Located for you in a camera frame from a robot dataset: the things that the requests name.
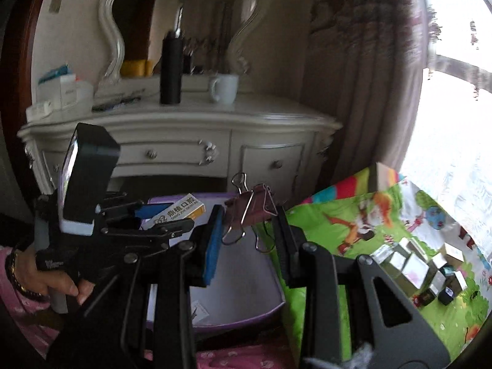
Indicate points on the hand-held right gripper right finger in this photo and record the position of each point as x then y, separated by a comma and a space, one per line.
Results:
286, 253

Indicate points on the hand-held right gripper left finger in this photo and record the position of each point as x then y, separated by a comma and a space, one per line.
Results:
212, 246

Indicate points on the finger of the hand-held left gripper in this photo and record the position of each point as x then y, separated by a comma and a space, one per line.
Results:
153, 211
180, 226

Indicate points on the yellow and white carton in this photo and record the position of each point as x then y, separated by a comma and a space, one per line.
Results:
180, 209

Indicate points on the purple cardboard box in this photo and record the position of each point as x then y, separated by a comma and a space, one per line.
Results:
238, 269

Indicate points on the pink binder clip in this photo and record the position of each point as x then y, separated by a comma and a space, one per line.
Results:
253, 203

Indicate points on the person's left hand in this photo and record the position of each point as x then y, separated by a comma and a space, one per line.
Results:
61, 286

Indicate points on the wide dressing table drawer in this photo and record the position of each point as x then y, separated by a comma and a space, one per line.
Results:
173, 153

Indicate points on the cartoon printed blanket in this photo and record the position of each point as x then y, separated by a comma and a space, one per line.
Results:
346, 207

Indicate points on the cream dressing table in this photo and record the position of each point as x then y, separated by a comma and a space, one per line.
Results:
192, 115

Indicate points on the pile of small cartons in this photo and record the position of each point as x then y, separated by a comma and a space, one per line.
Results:
407, 267

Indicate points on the yellow container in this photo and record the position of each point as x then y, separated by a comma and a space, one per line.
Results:
136, 68

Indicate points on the black bottle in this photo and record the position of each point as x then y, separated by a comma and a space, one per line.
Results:
171, 73

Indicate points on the white mug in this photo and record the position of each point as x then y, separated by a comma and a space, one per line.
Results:
225, 88

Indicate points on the ornate white framed mirror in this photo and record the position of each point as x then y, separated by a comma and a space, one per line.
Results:
109, 19

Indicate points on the beige curtain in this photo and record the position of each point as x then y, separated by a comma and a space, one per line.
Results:
365, 84

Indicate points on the white lace sheer curtain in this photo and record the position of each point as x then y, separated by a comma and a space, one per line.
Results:
453, 142

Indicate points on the dark wooden door frame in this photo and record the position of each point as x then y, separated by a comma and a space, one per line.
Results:
23, 84

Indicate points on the wall switch plate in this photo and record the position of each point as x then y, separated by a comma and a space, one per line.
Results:
55, 3

